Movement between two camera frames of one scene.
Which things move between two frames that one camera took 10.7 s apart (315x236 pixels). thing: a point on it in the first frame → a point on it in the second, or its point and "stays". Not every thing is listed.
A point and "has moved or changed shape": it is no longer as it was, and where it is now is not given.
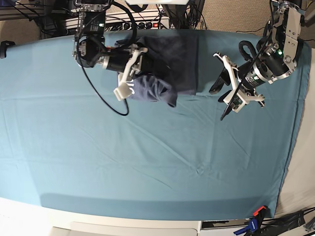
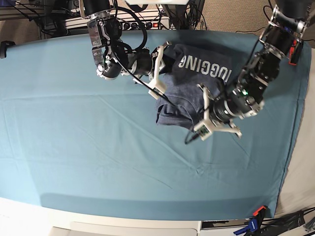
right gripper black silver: x=249 y=75 → x=224 y=111
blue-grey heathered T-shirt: x=173 y=67 has moved or changed shape
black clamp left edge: x=3 y=47 stays
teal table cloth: x=67 y=141 stays
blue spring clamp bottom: x=252 y=226 stays
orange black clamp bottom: x=261 y=213 stays
